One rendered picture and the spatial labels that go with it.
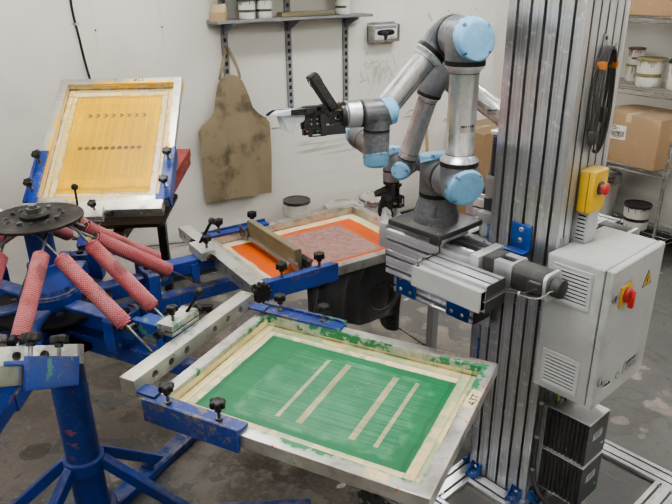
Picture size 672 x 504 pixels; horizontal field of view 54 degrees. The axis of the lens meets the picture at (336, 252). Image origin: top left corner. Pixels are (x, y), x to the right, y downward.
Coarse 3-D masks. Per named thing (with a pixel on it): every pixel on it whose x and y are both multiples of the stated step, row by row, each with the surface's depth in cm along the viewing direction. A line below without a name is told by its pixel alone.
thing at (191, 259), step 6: (174, 258) 246; (180, 258) 246; (186, 258) 246; (192, 258) 245; (174, 264) 241; (180, 264) 242; (186, 264) 243; (204, 264) 247; (210, 264) 248; (174, 270) 241; (180, 270) 242; (186, 270) 244; (174, 276) 242
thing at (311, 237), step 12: (312, 228) 297; (324, 228) 297; (336, 228) 296; (348, 228) 296; (360, 228) 296; (288, 240) 284; (300, 240) 284; (312, 240) 283; (324, 240) 283; (336, 240) 283; (240, 252) 272; (252, 252) 272; (264, 252) 272
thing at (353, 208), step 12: (348, 204) 316; (300, 216) 301; (312, 216) 303; (324, 216) 306; (336, 216) 310; (360, 216) 309; (372, 216) 301; (276, 228) 294; (216, 240) 279; (228, 240) 282; (228, 252) 263; (384, 252) 261; (348, 264) 252; (360, 264) 255; (372, 264) 259
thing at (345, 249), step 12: (348, 240) 283; (360, 240) 283; (372, 240) 283; (312, 252) 271; (324, 252) 271; (336, 252) 271; (348, 252) 271; (360, 252) 271; (372, 252) 270; (264, 264) 261
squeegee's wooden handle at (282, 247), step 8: (248, 224) 277; (256, 224) 273; (256, 232) 272; (264, 232) 266; (272, 232) 264; (264, 240) 267; (272, 240) 261; (280, 240) 256; (272, 248) 263; (280, 248) 256; (288, 248) 250; (296, 248) 248; (288, 256) 252; (296, 256) 248
